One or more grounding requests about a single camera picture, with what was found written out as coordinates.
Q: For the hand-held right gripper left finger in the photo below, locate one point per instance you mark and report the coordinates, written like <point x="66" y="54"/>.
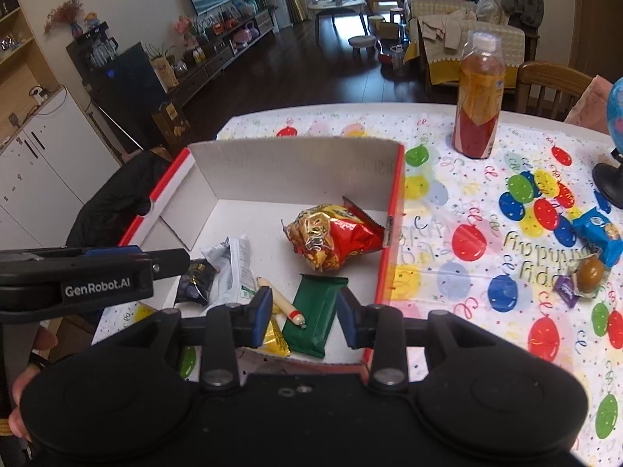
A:
<point x="263" y="316"/>

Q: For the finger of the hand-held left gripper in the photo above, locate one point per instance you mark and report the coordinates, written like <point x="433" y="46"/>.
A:
<point x="112" y="252"/>
<point x="170" y="262"/>

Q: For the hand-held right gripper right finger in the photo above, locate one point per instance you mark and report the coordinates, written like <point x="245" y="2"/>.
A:
<point x="348" y="318"/>

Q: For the sausage stick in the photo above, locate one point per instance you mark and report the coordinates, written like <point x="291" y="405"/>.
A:
<point x="284" y="304"/>

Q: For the yellow snack packet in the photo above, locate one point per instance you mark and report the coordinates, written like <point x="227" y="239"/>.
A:
<point x="275" y="341"/>

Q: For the black snack packet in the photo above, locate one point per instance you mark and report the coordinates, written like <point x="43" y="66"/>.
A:
<point x="194" y="282"/>

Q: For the green snack packet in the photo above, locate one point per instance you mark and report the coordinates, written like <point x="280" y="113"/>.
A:
<point x="314" y="316"/>

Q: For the white snack packet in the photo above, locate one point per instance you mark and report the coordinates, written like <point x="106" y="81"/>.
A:
<point x="233" y="272"/>

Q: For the red gold snack bag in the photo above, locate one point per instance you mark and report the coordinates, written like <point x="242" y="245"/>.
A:
<point x="331" y="238"/>

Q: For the red cardboard box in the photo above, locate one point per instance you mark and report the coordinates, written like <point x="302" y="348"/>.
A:
<point x="272" y="175"/>

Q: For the purple candy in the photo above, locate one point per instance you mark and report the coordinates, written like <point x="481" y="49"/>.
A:
<point x="567" y="292"/>

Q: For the brown foil-wrapped chocolate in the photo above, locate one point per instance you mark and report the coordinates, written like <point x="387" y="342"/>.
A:
<point x="590" y="272"/>

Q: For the blue snack packet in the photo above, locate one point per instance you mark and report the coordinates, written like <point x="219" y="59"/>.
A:
<point x="601" y="231"/>

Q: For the person's left hand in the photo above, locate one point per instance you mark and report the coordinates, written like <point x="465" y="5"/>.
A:
<point x="22" y="408"/>

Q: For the chair with black jacket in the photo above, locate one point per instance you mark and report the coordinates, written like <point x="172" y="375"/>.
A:
<point x="112" y="189"/>

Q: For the balloon print tablecloth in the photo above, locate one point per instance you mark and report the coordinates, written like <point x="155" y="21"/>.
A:
<point x="428" y="253"/>

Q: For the white cabinet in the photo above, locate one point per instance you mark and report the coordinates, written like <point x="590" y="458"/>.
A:
<point x="48" y="165"/>

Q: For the brown paper bag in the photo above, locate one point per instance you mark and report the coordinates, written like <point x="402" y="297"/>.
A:
<point x="173" y="124"/>

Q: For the yellow paper bag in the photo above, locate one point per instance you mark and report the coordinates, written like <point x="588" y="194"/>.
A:
<point x="164" y="72"/>

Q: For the television cabinet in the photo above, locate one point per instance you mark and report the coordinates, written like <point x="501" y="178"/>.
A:
<point x="219" y="58"/>

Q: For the pink flower arrangement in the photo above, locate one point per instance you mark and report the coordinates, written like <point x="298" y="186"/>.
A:
<point x="184" y="27"/>

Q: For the dried flower vase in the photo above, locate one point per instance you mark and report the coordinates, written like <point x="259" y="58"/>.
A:
<point x="65" y="12"/>

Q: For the orange juice bottle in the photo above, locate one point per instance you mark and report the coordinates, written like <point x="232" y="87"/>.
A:
<point x="479" y="102"/>

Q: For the red floor basin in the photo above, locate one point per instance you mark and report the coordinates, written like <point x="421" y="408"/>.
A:
<point x="389" y="58"/>

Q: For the clear water jug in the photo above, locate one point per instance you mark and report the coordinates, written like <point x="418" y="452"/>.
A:
<point x="399" y="58"/>

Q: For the grey round stool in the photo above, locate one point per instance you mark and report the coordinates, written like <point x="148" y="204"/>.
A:
<point x="362" y="43"/>

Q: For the small cardboard box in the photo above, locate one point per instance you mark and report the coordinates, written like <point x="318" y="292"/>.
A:
<point x="388" y="30"/>

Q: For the blue desk globe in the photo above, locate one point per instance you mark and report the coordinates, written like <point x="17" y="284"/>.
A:
<point x="608" y="180"/>

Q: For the small yellow stool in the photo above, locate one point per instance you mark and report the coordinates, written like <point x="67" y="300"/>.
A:
<point x="375" y="22"/>

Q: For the wooden dining chair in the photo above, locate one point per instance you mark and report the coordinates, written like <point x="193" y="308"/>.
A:
<point x="540" y="82"/>

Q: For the beige garment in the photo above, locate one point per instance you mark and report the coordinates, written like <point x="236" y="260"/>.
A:
<point x="445" y="29"/>

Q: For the coffee table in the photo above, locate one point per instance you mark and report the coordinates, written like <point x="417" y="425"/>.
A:
<point x="338" y="5"/>

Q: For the sofa with yellow cover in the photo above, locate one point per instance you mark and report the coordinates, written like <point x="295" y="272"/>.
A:
<point x="511" y="39"/>

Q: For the pink cloth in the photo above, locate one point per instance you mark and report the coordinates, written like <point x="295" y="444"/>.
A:
<point x="591" y="102"/>

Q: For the white plastic bag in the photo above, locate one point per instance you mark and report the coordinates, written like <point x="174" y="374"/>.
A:
<point x="489" y="7"/>

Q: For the wooden wall shelf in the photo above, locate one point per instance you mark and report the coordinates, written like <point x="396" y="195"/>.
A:
<point x="14" y="51"/>

